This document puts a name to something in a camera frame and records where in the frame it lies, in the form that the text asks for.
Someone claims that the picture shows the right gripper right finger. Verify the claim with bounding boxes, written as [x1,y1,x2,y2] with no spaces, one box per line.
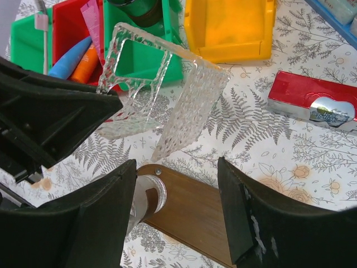
[218,158,356,267]

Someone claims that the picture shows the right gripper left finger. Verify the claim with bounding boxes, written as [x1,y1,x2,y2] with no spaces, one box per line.
[1,160,137,267]

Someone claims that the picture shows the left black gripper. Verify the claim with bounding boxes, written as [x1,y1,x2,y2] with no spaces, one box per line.
[0,55,124,207]

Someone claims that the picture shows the clear glass cup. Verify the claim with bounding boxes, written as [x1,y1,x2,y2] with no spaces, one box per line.
[126,175,167,235]

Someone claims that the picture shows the clear textured acrylic holder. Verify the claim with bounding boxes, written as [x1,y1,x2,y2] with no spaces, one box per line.
[97,22,230,162]

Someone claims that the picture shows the blue toothpaste tube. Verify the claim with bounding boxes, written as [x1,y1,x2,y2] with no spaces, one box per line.
[48,36,92,80]

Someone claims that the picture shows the orange toothpaste tube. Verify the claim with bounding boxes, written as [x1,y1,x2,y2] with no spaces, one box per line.
[70,43,99,84]

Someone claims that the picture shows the brown oval wooden tray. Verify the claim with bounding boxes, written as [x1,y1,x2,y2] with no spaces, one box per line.
[138,164,233,267]

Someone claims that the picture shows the grey toothbrush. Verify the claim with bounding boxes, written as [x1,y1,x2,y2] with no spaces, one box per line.
[34,0,49,75]

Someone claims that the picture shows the pink toothpaste tube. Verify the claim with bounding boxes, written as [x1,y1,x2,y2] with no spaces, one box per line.
[80,0,101,61]

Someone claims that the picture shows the red silver toothpaste box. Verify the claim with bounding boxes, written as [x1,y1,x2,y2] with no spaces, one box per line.
[267,71,356,136]

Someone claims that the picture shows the green bin with toothbrushes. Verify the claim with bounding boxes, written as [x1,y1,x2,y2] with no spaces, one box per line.
[10,15,44,73]

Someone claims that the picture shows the floral patterned table mat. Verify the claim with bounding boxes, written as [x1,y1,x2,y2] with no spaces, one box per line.
[0,0,357,268]

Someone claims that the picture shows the red plastic bin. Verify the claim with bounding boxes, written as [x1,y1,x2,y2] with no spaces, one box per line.
[52,0,105,86]

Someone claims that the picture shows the green cup in bin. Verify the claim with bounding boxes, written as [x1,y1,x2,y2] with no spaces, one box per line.
[108,0,163,27]

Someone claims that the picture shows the green bin with cups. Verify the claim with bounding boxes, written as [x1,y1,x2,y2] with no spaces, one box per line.
[103,1,184,83]

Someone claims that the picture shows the yellow plastic bin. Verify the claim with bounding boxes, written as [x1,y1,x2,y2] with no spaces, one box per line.
[184,0,277,63]

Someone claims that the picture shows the blue yellow pink shelf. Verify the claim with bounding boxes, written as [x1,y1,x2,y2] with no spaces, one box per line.
[305,0,356,49]

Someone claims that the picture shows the teal sponge pack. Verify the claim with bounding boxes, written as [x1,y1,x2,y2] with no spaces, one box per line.
[319,0,356,25]
[350,17,357,36]

